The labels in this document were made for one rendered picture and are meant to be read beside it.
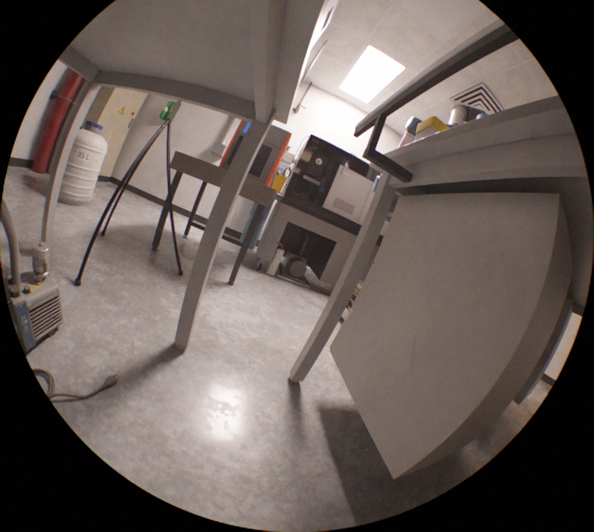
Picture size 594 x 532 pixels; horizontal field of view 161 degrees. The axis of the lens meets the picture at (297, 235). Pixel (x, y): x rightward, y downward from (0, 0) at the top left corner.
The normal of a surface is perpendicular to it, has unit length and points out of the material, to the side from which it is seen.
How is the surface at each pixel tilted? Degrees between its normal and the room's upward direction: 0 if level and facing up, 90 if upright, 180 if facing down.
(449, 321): 90
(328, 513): 0
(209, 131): 90
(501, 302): 90
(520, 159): 90
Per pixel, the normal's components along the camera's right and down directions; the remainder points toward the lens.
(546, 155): -0.91, -0.37
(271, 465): 0.39, -0.92
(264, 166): 0.14, 0.13
